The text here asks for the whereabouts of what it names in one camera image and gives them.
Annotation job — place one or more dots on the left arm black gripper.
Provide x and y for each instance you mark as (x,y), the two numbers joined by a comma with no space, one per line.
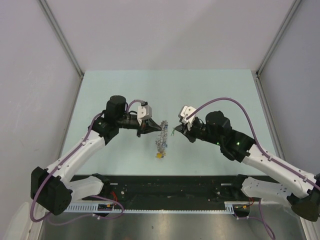
(147,127)

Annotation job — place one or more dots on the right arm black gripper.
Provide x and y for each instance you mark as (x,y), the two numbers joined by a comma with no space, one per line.
(183,128)

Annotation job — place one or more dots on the metal keyring disc with keys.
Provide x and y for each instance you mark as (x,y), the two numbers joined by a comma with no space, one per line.
(161,140)

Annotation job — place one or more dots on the green tagged key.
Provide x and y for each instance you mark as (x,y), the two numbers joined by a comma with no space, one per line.
(172,132)

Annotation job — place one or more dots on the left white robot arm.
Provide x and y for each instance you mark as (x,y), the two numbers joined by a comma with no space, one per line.
(102,129)

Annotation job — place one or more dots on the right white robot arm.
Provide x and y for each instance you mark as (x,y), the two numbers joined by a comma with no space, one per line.
(292,187)

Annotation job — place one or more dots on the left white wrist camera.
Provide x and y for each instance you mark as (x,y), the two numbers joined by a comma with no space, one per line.
(144,112)

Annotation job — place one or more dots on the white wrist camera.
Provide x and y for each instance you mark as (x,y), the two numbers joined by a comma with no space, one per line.
(144,112)
(187,116)

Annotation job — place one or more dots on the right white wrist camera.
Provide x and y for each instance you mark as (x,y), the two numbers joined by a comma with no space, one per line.
(187,116)

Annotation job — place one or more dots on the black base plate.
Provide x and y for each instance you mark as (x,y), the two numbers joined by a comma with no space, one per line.
(126,187)

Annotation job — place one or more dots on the right aluminium frame rail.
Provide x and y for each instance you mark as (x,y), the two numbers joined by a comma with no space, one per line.
(291,84)

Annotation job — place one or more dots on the aluminium frame rail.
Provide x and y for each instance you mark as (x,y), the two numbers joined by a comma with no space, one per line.
(291,84)
(48,13)

